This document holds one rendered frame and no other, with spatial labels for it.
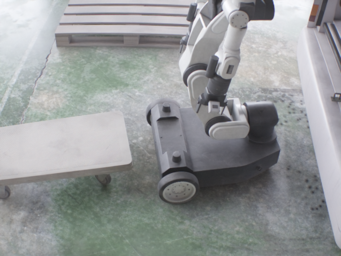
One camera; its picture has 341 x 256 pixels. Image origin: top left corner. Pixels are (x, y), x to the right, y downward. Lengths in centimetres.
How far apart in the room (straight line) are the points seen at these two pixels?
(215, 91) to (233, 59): 18
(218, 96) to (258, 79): 121
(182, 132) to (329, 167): 84
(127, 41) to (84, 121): 99
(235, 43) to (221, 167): 76
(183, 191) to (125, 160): 32
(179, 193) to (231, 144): 37
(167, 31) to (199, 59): 127
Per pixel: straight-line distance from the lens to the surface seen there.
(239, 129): 244
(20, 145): 256
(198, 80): 218
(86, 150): 247
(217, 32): 205
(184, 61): 222
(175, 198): 246
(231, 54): 191
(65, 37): 350
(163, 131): 255
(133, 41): 344
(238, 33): 187
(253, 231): 242
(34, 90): 320
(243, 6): 179
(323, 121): 227
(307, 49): 271
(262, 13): 209
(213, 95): 205
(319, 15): 279
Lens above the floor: 199
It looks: 45 degrees down
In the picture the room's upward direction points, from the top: straight up
